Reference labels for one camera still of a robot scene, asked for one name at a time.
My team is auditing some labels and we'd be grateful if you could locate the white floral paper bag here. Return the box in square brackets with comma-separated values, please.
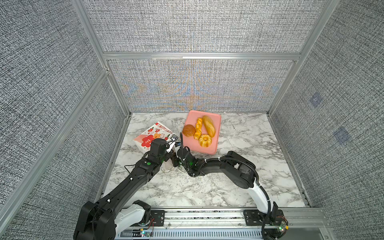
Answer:
[134, 122, 174, 153]

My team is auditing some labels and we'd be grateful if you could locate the small yellow fake bread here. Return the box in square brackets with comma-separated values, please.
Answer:
[199, 134, 212, 148]

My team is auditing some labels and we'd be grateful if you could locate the round brown fake bun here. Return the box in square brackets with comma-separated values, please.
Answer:
[182, 125, 196, 137]

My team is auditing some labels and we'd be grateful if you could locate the yellow twisted fake bread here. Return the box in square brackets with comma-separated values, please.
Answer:
[194, 118, 203, 140]

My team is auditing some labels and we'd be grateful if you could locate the long orange fake bread loaf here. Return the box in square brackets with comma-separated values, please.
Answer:
[202, 116, 216, 138]

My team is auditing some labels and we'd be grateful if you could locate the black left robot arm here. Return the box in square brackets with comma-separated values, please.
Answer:
[73, 139, 181, 240]

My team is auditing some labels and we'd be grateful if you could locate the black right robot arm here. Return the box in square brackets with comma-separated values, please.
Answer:
[171, 147, 285, 225]

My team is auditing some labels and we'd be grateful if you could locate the pink plastic tray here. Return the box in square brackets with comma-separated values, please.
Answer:
[183, 110, 222, 155]

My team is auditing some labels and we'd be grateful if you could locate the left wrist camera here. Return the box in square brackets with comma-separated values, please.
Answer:
[167, 134, 181, 153]

